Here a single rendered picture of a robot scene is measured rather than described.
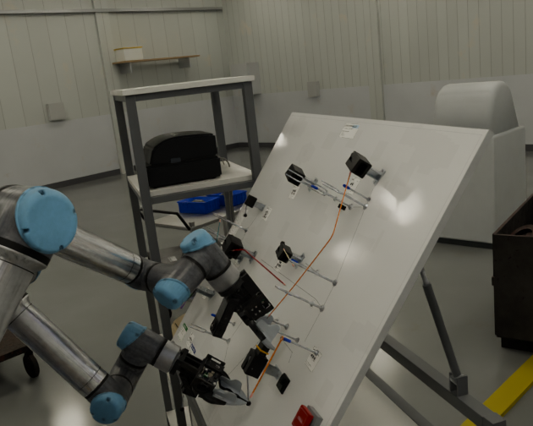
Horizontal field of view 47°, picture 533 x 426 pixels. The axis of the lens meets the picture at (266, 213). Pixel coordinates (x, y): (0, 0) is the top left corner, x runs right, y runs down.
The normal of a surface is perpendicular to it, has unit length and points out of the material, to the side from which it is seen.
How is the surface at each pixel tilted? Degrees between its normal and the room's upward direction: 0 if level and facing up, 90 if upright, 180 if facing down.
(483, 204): 90
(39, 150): 90
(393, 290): 54
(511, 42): 90
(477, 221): 90
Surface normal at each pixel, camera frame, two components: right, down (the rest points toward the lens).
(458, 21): -0.70, 0.24
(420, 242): -0.83, -0.43
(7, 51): 0.71, 0.08
